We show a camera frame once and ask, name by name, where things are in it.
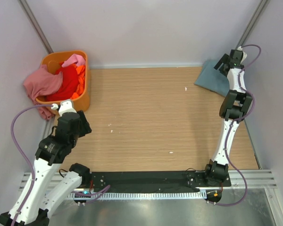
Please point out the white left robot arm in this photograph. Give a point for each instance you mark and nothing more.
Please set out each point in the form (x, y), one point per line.
(35, 207)

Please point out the light pink t shirt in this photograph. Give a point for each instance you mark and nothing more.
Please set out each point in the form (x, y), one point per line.
(76, 59)

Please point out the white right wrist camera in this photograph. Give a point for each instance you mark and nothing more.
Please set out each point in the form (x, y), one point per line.
(243, 54)

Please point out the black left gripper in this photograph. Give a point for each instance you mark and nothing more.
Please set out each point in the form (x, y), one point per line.
(85, 125)

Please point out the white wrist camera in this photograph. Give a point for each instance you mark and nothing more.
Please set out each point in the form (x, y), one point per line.
(243, 54)
(65, 106)

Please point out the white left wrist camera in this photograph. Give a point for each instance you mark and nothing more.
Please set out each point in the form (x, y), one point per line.
(65, 106)

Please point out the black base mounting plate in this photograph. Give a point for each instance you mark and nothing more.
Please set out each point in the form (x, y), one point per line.
(149, 182)

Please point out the orange plastic basket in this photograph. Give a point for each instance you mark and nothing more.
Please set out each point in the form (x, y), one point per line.
(52, 61)

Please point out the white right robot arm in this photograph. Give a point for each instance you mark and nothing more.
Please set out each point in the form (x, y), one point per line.
(233, 110)

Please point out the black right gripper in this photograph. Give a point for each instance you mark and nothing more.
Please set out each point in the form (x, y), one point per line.
(223, 60)

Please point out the slotted grey cable duct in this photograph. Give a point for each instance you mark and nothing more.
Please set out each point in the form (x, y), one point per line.
(155, 196)

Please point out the orange t shirt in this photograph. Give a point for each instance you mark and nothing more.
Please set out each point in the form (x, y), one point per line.
(81, 79)

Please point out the red t shirt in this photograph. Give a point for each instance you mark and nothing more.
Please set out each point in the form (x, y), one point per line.
(69, 84)

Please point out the light blue t shirt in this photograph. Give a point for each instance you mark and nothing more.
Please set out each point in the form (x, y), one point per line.
(212, 79)

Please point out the aluminium frame rail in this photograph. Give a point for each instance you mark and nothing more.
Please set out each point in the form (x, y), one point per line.
(257, 178)

